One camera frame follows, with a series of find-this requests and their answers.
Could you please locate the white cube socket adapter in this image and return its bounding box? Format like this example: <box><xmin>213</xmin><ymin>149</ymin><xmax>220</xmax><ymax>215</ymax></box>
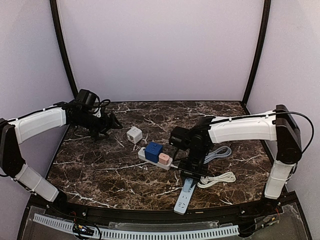
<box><xmin>126</xmin><ymin>126</ymin><xmax>143</xmax><ymax>144</ymax></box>

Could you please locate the pink plug adapter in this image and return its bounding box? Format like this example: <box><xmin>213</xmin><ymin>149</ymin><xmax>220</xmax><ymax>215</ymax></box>
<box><xmin>158</xmin><ymin>152</ymin><xmax>170</xmax><ymax>166</ymax></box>

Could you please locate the blue cube socket adapter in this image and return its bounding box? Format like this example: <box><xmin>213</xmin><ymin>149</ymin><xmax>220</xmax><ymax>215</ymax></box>
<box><xmin>144</xmin><ymin>142</ymin><xmax>163</xmax><ymax>163</ymax></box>

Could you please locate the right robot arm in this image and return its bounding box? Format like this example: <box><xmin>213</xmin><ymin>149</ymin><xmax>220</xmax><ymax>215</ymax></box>
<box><xmin>169</xmin><ymin>104</ymin><xmax>306</xmax><ymax>200</ymax></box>

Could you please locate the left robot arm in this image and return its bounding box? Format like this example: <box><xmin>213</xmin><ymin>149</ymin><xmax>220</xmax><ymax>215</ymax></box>
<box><xmin>0</xmin><ymin>89</ymin><xmax>123</xmax><ymax>203</ymax></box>

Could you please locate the light blue power strip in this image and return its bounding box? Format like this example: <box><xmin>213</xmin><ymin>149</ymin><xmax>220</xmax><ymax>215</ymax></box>
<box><xmin>173</xmin><ymin>178</ymin><xmax>197</xmax><ymax>215</ymax></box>

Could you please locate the white power cable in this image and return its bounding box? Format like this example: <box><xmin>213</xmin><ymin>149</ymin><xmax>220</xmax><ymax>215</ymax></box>
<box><xmin>172</xmin><ymin>164</ymin><xmax>237</xmax><ymax>189</ymax></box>

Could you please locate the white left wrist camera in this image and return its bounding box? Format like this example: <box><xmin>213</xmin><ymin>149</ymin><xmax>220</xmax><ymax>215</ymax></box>
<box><xmin>93</xmin><ymin>107</ymin><xmax>105</xmax><ymax>118</ymax></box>

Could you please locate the slotted cable duct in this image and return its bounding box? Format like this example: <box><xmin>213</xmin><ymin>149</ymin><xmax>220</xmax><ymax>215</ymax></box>
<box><xmin>32</xmin><ymin>213</ymin><xmax>240</xmax><ymax>240</ymax></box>

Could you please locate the black table frame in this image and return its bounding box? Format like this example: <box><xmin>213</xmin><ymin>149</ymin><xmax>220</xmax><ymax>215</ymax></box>
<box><xmin>22</xmin><ymin>0</ymin><xmax>312</xmax><ymax>240</ymax></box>

